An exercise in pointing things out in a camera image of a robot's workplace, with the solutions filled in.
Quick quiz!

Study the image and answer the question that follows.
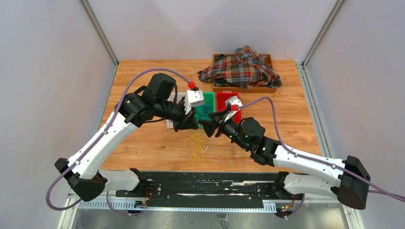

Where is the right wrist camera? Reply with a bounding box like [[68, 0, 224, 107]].
[[224, 95, 243, 121]]

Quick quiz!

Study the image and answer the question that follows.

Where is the green plastic bin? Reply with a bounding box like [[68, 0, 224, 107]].
[[195, 92, 216, 121]]

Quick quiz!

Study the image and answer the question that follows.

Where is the plaid shirt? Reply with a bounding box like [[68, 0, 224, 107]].
[[198, 45, 282, 90]]

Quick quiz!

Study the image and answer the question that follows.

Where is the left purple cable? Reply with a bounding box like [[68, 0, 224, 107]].
[[45, 68, 197, 217]]

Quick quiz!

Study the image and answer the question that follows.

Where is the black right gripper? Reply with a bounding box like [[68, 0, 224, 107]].
[[198, 109, 250, 151]]

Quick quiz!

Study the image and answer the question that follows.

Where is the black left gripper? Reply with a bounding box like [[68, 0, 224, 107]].
[[156, 98, 200, 132]]

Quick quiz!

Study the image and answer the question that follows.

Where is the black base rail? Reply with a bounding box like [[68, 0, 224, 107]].
[[115, 171, 302, 209]]

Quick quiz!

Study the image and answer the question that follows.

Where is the red plastic bin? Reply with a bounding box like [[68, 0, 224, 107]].
[[215, 91, 242, 123]]

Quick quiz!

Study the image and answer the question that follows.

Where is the wooden tray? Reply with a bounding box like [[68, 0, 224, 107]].
[[212, 53, 277, 94]]

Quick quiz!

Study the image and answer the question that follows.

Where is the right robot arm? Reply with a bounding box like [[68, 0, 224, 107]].
[[199, 112, 371, 210]]

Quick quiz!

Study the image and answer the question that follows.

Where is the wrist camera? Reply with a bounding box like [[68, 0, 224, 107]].
[[184, 81, 205, 114], [224, 95, 243, 121]]

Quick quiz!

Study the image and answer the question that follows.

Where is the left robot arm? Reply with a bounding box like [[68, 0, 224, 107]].
[[55, 73, 204, 202]]

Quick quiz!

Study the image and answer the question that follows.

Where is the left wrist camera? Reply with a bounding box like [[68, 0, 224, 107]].
[[184, 81, 205, 114]]

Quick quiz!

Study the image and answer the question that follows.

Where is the white plastic bin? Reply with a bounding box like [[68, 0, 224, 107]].
[[166, 92, 186, 129]]

